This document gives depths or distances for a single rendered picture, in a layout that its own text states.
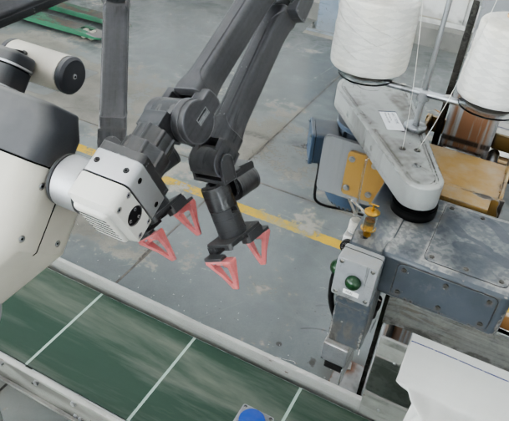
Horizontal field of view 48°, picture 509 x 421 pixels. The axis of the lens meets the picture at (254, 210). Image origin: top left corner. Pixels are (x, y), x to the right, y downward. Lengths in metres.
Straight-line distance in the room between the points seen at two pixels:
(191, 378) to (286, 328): 0.80
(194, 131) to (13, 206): 0.31
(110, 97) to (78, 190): 0.39
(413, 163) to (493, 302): 0.31
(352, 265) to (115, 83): 0.62
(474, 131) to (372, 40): 0.40
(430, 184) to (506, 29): 0.30
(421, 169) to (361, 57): 0.25
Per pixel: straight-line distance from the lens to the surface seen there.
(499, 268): 1.11
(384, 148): 1.21
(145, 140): 0.93
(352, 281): 1.04
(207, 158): 1.05
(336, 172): 1.47
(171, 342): 2.12
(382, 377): 1.85
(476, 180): 1.35
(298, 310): 2.79
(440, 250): 1.10
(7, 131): 1.00
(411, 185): 1.11
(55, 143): 0.97
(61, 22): 5.91
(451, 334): 1.35
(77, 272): 2.38
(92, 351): 2.12
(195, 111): 0.97
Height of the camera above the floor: 1.99
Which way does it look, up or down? 36 degrees down
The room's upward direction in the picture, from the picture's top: 5 degrees clockwise
